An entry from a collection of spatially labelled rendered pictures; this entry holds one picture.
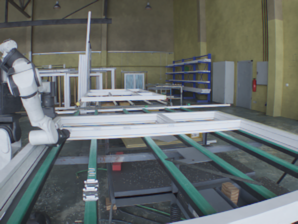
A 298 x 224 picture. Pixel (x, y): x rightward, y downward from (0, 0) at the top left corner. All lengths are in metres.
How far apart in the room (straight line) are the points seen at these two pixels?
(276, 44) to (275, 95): 1.81
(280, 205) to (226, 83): 9.96
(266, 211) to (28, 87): 0.86
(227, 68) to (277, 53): 3.13
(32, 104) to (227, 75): 9.96
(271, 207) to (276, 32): 7.90
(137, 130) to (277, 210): 1.04
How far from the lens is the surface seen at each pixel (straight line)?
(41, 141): 0.98
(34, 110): 0.90
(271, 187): 1.48
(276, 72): 8.16
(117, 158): 1.18
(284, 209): 0.62
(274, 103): 8.17
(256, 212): 0.56
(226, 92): 10.47
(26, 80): 0.88
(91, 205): 0.69
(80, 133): 1.40
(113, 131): 1.39
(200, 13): 13.73
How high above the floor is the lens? 1.24
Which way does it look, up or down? 9 degrees down
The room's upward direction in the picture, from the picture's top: straight up
